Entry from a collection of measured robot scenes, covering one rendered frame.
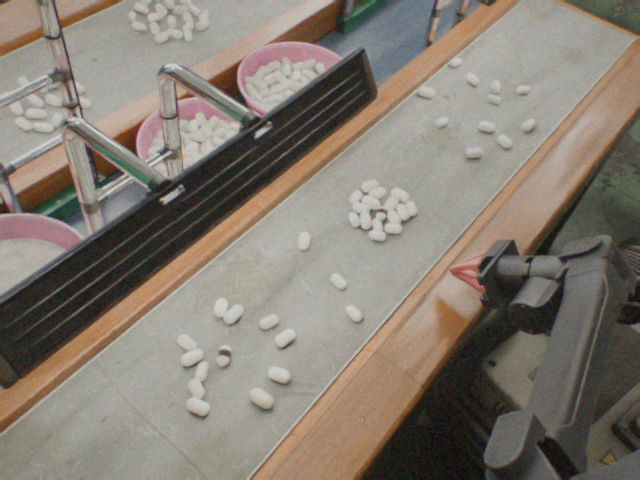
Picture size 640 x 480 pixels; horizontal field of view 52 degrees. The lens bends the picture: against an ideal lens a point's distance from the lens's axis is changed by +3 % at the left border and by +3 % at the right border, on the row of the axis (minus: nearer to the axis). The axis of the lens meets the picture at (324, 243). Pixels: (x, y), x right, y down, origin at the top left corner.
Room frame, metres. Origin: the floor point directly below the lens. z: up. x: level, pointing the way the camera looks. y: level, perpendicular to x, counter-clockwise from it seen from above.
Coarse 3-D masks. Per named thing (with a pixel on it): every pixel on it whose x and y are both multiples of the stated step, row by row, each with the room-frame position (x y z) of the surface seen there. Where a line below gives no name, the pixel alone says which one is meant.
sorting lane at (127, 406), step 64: (448, 64) 1.34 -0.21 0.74; (512, 64) 1.38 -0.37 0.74; (576, 64) 1.43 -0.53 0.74; (384, 128) 1.07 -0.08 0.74; (448, 128) 1.11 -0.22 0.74; (512, 128) 1.14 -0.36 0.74; (320, 192) 0.85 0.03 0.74; (448, 192) 0.91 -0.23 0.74; (256, 256) 0.67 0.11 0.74; (320, 256) 0.69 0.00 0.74; (384, 256) 0.72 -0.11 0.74; (192, 320) 0.52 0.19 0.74; (256, 320) 0.54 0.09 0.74; (320, 320) 0.56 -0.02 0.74; (384, 320) 0.58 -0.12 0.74; (64, 384) 0.38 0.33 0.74; (128, 384) 0.39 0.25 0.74; (256, 384) 0.43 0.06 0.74; (320, 384) 0.45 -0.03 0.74; (0, 448) 0.28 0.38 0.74; (64, 448) 0.29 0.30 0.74; (128, 448) 0.30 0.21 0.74; (192, 448) 0.32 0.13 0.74; (256, 448) 0.33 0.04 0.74
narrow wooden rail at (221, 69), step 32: (320, 0) 1.46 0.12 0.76; (256, 32) 1.28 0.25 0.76; (288, 32) 1.32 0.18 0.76; (320, 32) 1.43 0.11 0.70; (224, 64) 1.15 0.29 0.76; (192, 96) 1.04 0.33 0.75; (128, 128) 0.90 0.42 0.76; (64, 160) 0.78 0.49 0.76; (96, 160) 0.82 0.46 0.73; (32, 192) 0.71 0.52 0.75
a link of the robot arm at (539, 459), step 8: (536, 448) 0.25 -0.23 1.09; (536, 456) 0.25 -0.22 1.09; (544, 456) 0.24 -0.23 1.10; (632, 456) 0.24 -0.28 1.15; (536, 464) 0.24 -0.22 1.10; (544, 464) 0.23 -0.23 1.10; (616, 464) 0.23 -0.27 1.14; (624, 464) 0.23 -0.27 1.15; (632, 464) 0.23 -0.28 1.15; (488, 472) 0.24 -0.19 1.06; (528, 472) 0.23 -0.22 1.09; (536, 472) 0.23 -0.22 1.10; (544, 472) 0.23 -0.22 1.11; (552, 472) 0.23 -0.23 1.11; (592, 472) 0.22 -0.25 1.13; (600, 472) 0.22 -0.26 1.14; (608, 472) 0.22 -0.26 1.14; (616, 472) 0.22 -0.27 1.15; (624, 472) 0.22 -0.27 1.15; (632, 472) 0.22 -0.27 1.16
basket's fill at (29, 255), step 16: (16, 240) 0.62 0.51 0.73; (32, 240) 0.62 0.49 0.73; (0, 256) 0.58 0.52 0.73; (16, 256) 0.58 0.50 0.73; (32, 256) 0.59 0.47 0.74; (48, 256) 0.59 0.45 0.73; (0, 272) 0.55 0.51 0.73; (16, 272) 0.55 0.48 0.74; (32, 272) 0.56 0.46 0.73; (0, 288) 0.52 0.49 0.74
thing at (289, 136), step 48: (336, 96) 0.71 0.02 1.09; (240, 144) 0.56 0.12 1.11; (288, 144) 0.61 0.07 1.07; (192, 192) 0.48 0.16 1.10; (240, 192) 0.52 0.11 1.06; (96, 240) 0.38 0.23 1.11; (144, 240) 0.41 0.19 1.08; (192, 240) 0.44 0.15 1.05; (48, 288) 0.32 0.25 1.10; (96, 288) 0.34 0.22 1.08; (0, 336) 0.27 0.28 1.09; (48, 336) 0.28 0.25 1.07; (0, 384) 0.24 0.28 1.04
